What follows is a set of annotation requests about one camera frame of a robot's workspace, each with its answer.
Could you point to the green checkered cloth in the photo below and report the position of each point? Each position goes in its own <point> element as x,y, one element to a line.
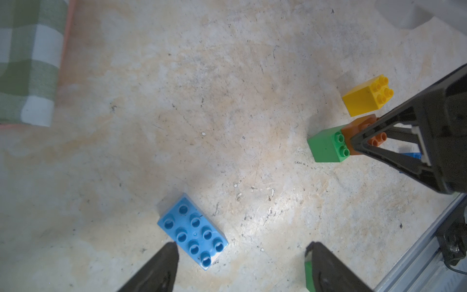
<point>34,35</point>

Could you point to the light blue long lego brick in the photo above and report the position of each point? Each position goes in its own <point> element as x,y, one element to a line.
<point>186,224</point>

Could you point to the orange lego brick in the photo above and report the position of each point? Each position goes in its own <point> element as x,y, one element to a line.
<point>355,127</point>

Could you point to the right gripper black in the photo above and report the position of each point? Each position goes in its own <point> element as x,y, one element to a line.
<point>440,112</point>

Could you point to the green lego brick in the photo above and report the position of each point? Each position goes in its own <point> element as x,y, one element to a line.
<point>309,276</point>
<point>328,146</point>

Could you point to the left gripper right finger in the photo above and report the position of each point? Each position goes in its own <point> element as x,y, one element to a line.
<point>329,273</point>

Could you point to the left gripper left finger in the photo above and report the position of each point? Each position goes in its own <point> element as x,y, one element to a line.
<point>158,274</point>

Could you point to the yellow lego brick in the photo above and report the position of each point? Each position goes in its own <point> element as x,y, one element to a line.
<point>369,96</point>

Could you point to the aluminium front rail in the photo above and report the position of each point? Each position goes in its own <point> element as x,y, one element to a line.
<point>422,268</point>

